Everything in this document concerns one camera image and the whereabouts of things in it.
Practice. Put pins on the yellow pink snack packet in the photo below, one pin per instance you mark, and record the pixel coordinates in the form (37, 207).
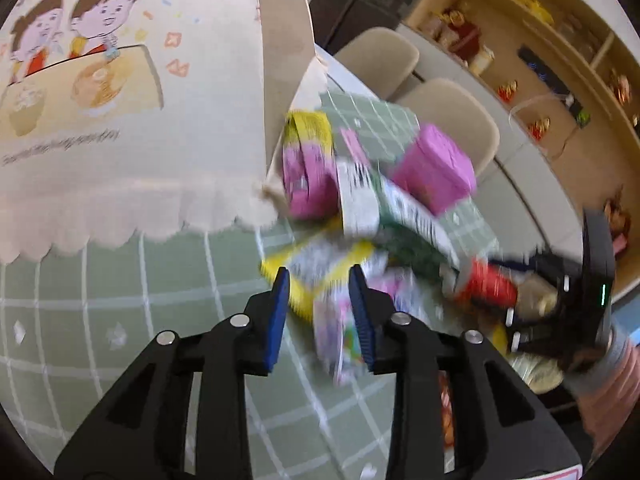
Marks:
(305, 175)

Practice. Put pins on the beige chair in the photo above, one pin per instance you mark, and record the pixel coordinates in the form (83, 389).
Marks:
(380, 57)
(450, 120)

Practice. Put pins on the white black printed packet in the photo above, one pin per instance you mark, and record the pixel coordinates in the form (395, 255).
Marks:
(357, 200)

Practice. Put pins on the cartoon printed paper bag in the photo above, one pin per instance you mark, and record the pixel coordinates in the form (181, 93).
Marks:
(125, 110)

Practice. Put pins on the yellow toy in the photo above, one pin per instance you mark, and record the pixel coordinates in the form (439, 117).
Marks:
(531, 6)

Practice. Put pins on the pink box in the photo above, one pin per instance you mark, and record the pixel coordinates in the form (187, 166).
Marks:
(435, 170)

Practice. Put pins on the green checked tablecloth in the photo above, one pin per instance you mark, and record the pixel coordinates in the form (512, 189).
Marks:
(150, 290)

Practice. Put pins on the orange ornament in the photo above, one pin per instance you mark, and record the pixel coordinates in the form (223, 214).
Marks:
(622, 87)

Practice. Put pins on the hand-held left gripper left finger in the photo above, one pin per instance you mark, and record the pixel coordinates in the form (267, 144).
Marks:
(280, 320)

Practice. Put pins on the wooden shelf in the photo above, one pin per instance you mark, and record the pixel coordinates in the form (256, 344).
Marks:
(575, 160)

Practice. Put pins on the green white snack packet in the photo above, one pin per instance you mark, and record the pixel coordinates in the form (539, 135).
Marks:
(415, 230)

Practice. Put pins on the pastel printed snack packet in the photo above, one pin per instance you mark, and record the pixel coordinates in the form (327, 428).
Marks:
(335, 335)

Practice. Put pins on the small red gold ornament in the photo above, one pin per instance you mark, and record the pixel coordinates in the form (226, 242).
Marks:
(540, 127)
(507, 91)

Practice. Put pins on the red gold decoration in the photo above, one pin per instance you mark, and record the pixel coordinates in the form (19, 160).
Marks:
(462, 32)

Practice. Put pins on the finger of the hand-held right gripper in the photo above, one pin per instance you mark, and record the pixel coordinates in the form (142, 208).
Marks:
(537, 266)
(532, 342)

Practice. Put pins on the gold shiny wrapper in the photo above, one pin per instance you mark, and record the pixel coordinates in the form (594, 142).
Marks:
(537, 377)

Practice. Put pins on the red snack packet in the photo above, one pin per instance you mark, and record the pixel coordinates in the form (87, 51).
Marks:
(487, 282)

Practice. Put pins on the red orange snack wrapper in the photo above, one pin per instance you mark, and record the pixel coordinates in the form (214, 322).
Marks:
(447, 405)

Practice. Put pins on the yellow white snack packet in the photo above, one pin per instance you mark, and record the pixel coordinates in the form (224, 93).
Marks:
(300, 270)

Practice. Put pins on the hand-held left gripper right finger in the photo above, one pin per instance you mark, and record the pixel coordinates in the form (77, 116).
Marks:
(362, 320)

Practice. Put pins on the person's right forearm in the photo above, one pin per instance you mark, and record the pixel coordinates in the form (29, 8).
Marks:
(610, 390)

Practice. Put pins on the black remote control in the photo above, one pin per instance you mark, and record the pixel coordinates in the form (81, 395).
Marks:
(550, 82)

